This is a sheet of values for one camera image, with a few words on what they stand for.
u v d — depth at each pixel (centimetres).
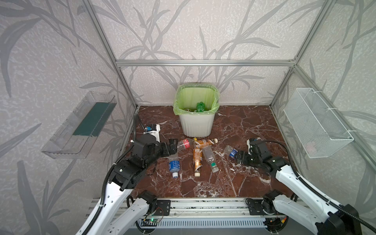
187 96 96
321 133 62
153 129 57
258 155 62
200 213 72
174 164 83
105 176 43
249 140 77
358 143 58
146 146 46
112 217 41
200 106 99
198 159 87
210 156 91
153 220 71
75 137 65
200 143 93
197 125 88
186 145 92
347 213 39
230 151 94
